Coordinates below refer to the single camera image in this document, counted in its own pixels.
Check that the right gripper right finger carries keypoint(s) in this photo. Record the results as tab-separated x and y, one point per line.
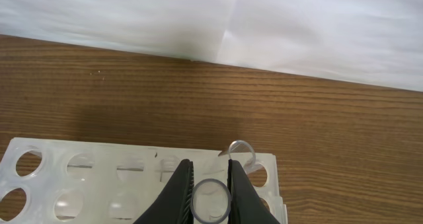
243	201

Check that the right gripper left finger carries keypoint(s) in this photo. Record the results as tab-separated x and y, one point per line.
175	197

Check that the clear test tube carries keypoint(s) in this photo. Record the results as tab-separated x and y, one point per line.
251	166
211	214

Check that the white test tube rack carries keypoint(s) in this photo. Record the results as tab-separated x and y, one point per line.
99	184

